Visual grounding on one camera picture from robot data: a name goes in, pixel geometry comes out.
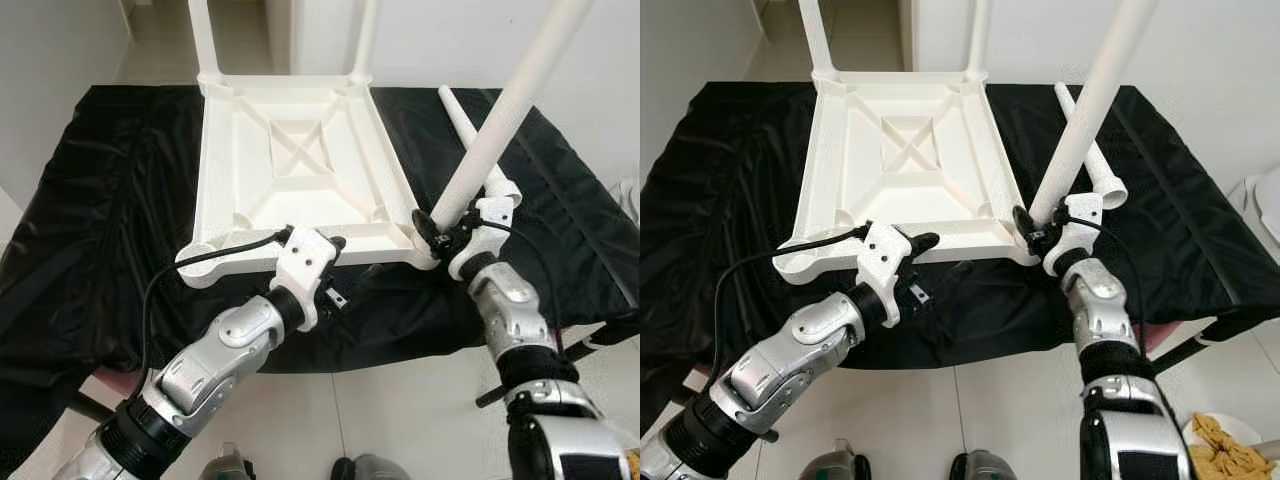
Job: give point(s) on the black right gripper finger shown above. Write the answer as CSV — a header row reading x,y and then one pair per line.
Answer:
x,y
1024,223
428,227

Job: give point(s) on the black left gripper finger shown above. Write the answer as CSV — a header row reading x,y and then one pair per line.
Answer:
x,y
333,243
922,241
950,278
360,282

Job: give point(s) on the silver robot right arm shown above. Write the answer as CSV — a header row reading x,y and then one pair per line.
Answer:
x,y
1100,315
515,320

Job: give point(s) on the pink cloth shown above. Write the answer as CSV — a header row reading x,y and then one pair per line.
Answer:
x,y
120,380
572,333
707,370
1165,335

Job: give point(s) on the grey robot left foot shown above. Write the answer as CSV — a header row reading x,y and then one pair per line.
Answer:
x,y
228,465
835,462

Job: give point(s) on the black tablecloth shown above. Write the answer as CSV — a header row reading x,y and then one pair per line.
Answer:
x,y
90,220
700,220

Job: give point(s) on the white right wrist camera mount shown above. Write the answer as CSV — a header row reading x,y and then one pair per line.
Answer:
x,y
490,235
1075,230

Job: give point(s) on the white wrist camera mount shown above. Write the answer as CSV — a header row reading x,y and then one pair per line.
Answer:
x,y
490,235
885,260
1075,230
305,265

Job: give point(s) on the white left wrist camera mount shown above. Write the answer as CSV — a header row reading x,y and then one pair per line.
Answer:
x,y
305,265
885,260

